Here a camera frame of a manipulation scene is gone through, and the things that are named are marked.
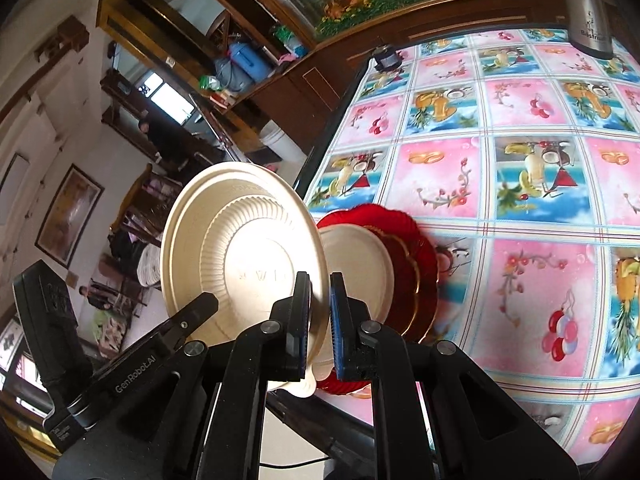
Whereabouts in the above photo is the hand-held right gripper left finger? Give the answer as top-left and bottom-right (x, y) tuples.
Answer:
(52, 271), (313, 480)

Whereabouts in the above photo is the large red scalloped plate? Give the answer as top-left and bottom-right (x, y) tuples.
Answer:
(316, 203), (442, 397)

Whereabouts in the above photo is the low wooden cabinet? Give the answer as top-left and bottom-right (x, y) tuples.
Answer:
(220, 0), (572, 153)

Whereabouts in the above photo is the framed wall picture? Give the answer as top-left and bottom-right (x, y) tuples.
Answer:
(34, 163), (107, 269)

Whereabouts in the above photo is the small black device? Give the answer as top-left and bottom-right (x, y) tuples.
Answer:
(374, 44), (402, 72)

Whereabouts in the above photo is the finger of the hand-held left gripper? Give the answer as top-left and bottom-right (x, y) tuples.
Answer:
(149, 292), (220, 357)

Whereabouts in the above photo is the small red gold-rimmed plate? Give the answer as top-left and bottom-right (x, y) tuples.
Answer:
(364, 224), (422, 338)

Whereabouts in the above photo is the cream disposable bowl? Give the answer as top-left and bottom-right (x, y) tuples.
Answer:
(160, 162), (332, 367)
(280, 224), (397, 399)

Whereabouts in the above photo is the tall wooden glass cabinet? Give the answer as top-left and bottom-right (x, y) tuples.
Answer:
(96, 0), (228, 92)

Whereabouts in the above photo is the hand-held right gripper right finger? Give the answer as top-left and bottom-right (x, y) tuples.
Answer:
(330, 273), (582, 480)

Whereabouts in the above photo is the wooden chair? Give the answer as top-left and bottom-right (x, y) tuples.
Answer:
(110, 163), (169, 247)

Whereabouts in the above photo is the steel thermos jug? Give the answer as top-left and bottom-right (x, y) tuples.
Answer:
(551, 0), (617, 60)

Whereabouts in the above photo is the white bucket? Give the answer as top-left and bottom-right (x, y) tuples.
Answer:
(257, 126), (304, 162)

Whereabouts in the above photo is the blue thermos jug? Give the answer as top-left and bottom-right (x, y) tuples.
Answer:
(228, 41), (269, 82)

